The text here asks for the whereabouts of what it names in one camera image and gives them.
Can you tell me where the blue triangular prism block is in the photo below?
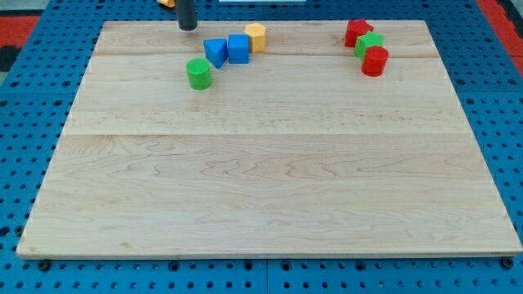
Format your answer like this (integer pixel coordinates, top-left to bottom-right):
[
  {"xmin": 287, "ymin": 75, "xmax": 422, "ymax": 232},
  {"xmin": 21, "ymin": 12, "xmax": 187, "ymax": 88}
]
[{"xmin": 203, "ymin": 38, "xmax": 228, "ymax": 69}]

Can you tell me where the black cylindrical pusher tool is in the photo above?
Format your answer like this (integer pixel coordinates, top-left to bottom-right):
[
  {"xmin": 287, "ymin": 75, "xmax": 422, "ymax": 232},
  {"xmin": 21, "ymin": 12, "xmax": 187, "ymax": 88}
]
[{"xmin": 176, "ymin": 0, "xmax": 198, "ymax": 31}]

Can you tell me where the red cylinder block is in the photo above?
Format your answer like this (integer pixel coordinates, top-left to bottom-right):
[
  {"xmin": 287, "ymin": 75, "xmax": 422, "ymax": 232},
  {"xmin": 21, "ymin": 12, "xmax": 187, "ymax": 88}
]
[{"xmin": 361, "ymin": 46, "xmax": 390, "ymax": 77}]

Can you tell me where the blue cube block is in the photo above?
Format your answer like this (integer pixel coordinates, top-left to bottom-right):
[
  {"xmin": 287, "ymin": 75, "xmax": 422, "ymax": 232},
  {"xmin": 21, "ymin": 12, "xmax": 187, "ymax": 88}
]
[{"xmin": 228, "ymin": 33, "xmax": 249, "ymax": 64}]

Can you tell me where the light wooden board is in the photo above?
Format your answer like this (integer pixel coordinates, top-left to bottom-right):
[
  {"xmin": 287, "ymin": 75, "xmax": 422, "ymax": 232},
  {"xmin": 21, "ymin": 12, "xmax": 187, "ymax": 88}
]
[{"xmin": 17, "ymin": 20, "xmax": 522, "ymax": 260}]

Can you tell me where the red star block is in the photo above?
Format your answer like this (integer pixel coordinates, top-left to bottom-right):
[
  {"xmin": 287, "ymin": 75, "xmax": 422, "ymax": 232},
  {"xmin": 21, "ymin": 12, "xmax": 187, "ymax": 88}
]
[{"xmin": 344, "ymin": 19, "xmax": 374, "ymax": 47}]

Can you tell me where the yellow block at top edge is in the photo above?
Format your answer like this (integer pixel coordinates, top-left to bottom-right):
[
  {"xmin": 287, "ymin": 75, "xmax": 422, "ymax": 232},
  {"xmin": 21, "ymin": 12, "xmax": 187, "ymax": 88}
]
[{"xmin": 156, "ymin": 0, "xmax": 176, "ymax": 8}]

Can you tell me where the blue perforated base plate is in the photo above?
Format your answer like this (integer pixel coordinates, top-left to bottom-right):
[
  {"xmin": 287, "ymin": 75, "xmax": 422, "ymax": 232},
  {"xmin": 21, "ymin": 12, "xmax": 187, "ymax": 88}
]
[{"xmin": 1, "ymin": 0, "xmax": 522, "ymax": 293}]

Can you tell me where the green star block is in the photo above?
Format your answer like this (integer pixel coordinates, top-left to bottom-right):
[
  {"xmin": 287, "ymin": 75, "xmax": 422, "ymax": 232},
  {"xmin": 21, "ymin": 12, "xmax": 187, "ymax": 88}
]
[{"xmin": 354, "ymin": 31, "xmax": 385, "ymax": 60}]

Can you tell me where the green cylinder block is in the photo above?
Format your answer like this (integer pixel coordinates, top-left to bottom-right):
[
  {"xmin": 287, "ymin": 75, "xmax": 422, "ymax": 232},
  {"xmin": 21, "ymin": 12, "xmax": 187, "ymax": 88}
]
[{"xmin": 186, "ymin": 58, "xmax": 212, "ymax": 90}]

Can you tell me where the yellow hexagon block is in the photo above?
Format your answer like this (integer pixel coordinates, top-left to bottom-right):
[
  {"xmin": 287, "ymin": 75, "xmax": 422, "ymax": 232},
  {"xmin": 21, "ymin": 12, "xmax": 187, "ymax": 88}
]
[{"xmin": 244, "ymin": 23, "xmax": 266, "ymax": 53}]

